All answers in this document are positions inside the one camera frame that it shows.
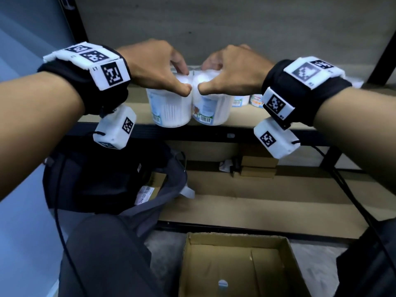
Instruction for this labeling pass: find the brown carton with white label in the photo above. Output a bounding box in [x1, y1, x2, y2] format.
[134, 171, 167, 206]

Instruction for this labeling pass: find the cardboard box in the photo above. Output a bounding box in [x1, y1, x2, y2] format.
[178, 232, 311, 297]

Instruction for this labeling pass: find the cotton bud tub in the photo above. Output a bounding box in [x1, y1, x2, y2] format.
[146, 72, 193, 129]
[191, 69, 234, 127]

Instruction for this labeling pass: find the black metal wooden shelf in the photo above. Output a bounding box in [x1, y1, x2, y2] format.
[57, 0, 396, 245]

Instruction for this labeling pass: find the person's left forearm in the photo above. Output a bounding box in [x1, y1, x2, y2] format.
[0, 71, 86, 201]

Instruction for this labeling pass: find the black cable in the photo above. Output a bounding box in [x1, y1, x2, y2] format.
[292, 139, 396, 276]
[53, 131, 89, 297]

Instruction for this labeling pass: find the person's right hand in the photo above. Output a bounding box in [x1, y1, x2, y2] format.
[198, 43, 276, 96]

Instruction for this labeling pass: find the group of cotton bud tubs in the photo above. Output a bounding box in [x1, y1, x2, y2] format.
[232, 78, 365, 108]

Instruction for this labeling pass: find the dark grey plastic bag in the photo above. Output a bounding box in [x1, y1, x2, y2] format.
[42, 137, 196, 242]

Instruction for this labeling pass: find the person's left hand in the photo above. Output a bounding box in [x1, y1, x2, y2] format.
[117, 38, 192, 98]

